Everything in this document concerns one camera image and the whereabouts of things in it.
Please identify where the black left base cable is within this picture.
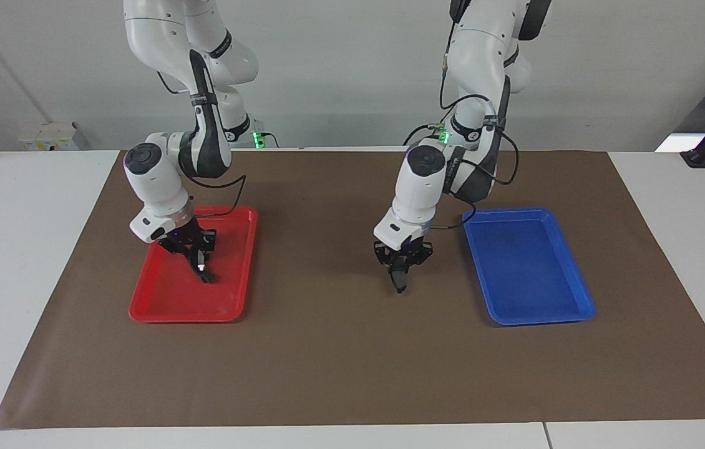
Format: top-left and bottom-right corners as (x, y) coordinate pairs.
(403, 123), (444, 148)

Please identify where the white power strip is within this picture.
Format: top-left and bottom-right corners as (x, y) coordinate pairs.
(19, 121), (88, 152)

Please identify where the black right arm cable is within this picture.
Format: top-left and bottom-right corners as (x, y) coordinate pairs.
(156, 69), (247, 219)

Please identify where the brown table mat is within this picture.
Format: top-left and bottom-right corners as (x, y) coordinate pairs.
(0, 150), (705, 431)

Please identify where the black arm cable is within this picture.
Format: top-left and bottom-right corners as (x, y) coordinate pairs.
(156, 69), (247, 219)
(440, 53), (520, 230)

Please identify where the curved black brake shoe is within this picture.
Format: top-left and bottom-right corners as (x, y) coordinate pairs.
(193, 253), (217, 285)

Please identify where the red plastic tray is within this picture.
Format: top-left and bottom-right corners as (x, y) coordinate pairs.
(129, 206), (258, 324)

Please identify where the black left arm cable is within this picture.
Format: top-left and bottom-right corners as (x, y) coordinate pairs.
(440, 53), (520, 230)

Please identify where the blue plastic tray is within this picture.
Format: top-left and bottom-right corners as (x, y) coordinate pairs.
(462, 208), (596, 326)

